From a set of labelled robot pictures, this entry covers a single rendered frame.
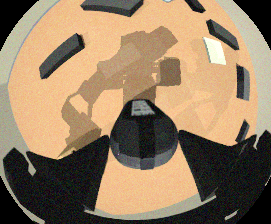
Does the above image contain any dark grey controller unit with white label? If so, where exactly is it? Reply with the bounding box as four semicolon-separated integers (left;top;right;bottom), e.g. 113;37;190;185
110;99;179;171

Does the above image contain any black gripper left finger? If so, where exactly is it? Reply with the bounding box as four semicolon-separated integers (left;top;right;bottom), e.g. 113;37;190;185
26;135;110;212

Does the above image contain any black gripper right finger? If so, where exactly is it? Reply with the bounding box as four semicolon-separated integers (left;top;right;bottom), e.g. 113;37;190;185
178;129;257;202

